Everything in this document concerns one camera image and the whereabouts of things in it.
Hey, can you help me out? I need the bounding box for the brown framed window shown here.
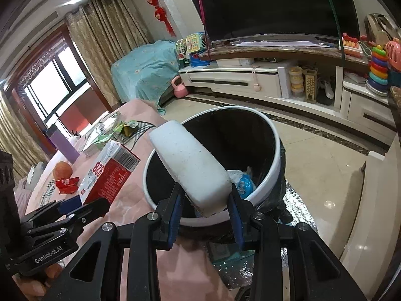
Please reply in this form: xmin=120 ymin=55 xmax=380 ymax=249
xmin=12 ymin=27 xmax=96 ymax=140

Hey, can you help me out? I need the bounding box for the yellow perforated box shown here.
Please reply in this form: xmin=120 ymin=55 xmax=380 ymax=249
xmin=302 ymin=67 xmax=319 ymax=103

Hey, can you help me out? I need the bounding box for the purple bottle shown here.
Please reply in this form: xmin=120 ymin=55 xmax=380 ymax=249
xmin=51 ymin=123 xmax=81 ymax=164

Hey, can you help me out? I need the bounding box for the pink hanging drawer lock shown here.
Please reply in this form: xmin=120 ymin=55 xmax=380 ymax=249
xmin=252 ymin=68 xmax=262 ymax=93

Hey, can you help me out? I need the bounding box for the red hanging knot decoration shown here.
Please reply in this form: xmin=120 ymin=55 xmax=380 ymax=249
xmin=134 ymin=0 xmax=176 ymax=37

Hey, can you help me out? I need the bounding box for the blue wrapper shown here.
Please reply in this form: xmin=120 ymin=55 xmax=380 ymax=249
xmin=235 ymin=176 xmax=256 ymax=199

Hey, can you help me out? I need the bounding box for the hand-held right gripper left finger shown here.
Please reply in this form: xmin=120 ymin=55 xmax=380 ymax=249
xmin=42 ymin=182 xmax=184 ymax=301

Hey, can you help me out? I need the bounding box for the red toy telephone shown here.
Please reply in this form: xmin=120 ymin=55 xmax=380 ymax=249
xmin=341 ymin=32 xmax=365 ymax=58

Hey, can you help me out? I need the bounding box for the teal box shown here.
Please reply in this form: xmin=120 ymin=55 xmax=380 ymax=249
xmin=209 ymin=243 xmax=253 ymax=265

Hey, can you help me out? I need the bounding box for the white foam block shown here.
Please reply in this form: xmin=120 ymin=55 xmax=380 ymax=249
xmin=149 ymin=119 xmax=233 ymax=219

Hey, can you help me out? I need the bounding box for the colourful toy play set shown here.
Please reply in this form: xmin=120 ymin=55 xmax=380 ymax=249
xmin=175 ymin=32 xmax=209 ymax=67

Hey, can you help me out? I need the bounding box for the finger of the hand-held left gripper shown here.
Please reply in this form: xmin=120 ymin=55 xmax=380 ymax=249
xmin=26 ymin=197 xmax=111 ymax=238
xmin=20 ymin=196 xmax=86 ymax=227

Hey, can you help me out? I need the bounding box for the red and white carton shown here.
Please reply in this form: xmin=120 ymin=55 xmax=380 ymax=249
xmin=78 ymin=139 xmax=141 ymax=206

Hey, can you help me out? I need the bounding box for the pink kettlebell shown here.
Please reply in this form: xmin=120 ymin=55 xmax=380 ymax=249
xmin=171 ymin=75 xmax=189 ymax=99

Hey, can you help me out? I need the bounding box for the orange fruit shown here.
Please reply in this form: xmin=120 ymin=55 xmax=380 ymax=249
xmin=52 ymin=161 xmax=73 ymax=181

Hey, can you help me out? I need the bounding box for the pink blanket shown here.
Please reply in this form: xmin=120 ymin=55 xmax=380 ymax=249
xmin=14 ymin=98 xmax=235 ymax=301

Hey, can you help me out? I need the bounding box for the white television cabinet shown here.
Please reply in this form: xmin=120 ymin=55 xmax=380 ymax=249
xmin=178 ymin=36 xmax=401 ymax=146

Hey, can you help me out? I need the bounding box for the small plaid cloth piece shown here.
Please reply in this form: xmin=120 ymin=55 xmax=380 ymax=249
xmin=43 ymin=184 xmax=56 ymax=208

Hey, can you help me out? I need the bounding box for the white plastic bag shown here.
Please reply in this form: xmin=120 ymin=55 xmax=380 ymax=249
xmin=226 ymin=169 xmax=248 ymax=183

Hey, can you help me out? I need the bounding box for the pink plastic toy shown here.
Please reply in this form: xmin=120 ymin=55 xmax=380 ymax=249
xmin=385 ymin=37 xmax=401 ymax=87

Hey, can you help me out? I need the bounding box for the white bin with black bag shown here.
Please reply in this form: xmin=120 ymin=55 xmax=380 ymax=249
xmin=142 ymin=106 xmax=288 ymax=237

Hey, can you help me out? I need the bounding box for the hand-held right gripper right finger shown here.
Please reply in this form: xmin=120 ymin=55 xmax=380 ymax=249
xmin=227 ymin=182 xmax=367 ymax=301

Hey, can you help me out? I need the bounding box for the silver foil mat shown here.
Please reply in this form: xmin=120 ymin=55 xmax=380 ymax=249
xmin=204 ymin=191 xmax=318 ymax=290

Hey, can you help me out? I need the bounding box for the stack of yellow tubs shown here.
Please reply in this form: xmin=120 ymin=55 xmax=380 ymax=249
xmin=288 ymin=66 xmax=306 ymax=98

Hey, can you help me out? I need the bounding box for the red snack packet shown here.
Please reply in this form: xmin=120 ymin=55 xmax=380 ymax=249
xmin=55 ymin=176 xmax=79 ymax=194

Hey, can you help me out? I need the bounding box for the black television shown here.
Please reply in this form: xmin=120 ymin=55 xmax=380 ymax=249
xmin=182 ymin=0 xmax=360 ymax=43

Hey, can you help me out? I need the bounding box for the teal covered furniture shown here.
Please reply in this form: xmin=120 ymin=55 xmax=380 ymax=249
xmin=111 ymin=40 xmax=181 ymax=105

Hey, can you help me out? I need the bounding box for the person's left hand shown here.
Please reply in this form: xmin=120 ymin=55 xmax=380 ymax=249
xmin=17 ymin=263 xmax=65 ymax=301

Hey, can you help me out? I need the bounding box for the green and gold wrapper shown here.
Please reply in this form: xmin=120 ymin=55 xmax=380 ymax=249
xmin=113 ymin=120 xmax=139 ymax=137

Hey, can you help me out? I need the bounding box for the clear glass dish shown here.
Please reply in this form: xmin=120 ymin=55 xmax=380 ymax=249
xmin=78 ymin=111 xmax=122 ymax=155

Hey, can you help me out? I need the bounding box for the rainbow stacking ring toy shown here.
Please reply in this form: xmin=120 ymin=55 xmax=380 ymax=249
xmin=366 ymin=44 xmax=391 ymax=97

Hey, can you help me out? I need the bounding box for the beige patterned curtain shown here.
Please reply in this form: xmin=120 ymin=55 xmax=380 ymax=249
xmin=65 ymin=0 xmax=155 ymax=109
xmin=0 ymin=96 xmax=49 ymax=181

